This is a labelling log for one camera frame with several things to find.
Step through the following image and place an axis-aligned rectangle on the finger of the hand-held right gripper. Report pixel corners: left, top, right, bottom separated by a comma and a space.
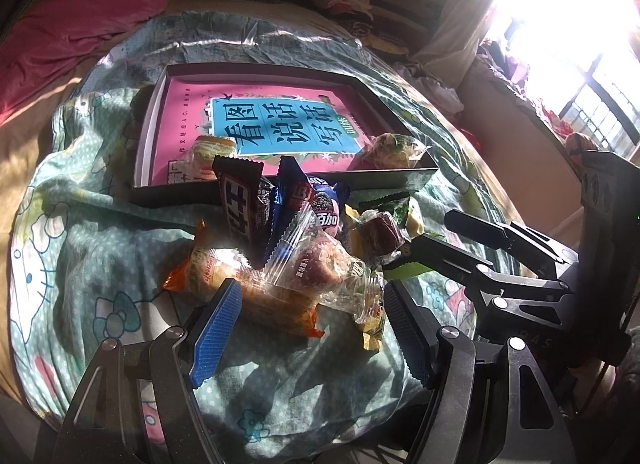
400, 234, 571, 315
444, 209, 578, 279

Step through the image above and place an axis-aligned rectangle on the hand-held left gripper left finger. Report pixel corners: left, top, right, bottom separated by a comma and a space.
55, 278, 243, 464

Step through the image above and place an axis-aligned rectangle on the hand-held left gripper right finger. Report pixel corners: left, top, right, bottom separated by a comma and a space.
382, 280, 576, 464

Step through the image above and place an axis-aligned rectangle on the yellow snack packet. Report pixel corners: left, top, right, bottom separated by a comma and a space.
352, 294, 388, 355

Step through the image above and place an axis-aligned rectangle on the long orange snack packet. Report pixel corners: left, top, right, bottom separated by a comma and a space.
164, 219, 326, 340

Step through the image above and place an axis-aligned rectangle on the dark red cake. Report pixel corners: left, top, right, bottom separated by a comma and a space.
357, 210, 407, 260

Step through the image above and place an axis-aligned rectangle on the shallow grey cardboard box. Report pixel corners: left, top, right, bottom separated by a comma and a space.
131, 63, 440, 209

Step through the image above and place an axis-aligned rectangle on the clear pastry packet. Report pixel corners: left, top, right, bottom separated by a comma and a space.
260, 206, 386, 325

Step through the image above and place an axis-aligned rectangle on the dark brown chocolate bar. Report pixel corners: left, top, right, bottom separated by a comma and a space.
212, 154, 276, 250

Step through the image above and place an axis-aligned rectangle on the blue cookie packet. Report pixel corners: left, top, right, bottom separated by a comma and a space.
264, 156, 351, 270

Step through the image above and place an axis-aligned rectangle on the green printed pastry packet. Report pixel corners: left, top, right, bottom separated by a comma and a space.
360, 133, 432, 171

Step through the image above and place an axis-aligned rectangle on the cartoon cat printed blanket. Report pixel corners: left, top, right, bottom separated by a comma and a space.
10, 14, 506, 445

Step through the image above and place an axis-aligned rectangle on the white cloth heap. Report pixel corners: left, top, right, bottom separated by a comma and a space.
395, 61, 466, 117

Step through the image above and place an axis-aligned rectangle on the mixed coloured laundry heap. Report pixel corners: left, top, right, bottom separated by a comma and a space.
475, 39, 586, 155

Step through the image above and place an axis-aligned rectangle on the small wrapped sandwich cake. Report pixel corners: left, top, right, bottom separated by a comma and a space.
192, 135, 238, 180

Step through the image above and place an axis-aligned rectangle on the pink book with blue title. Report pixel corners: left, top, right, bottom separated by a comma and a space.
150, 78, 386, 185

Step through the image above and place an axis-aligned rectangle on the beige curtain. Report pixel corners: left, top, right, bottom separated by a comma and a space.
420, 0, 506, 65

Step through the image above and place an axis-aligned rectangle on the pink quilt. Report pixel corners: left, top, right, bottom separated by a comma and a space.
0, 0, 173, 115

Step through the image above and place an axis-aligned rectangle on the window with dark frame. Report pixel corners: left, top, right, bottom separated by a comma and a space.
485, 0, 640, 155

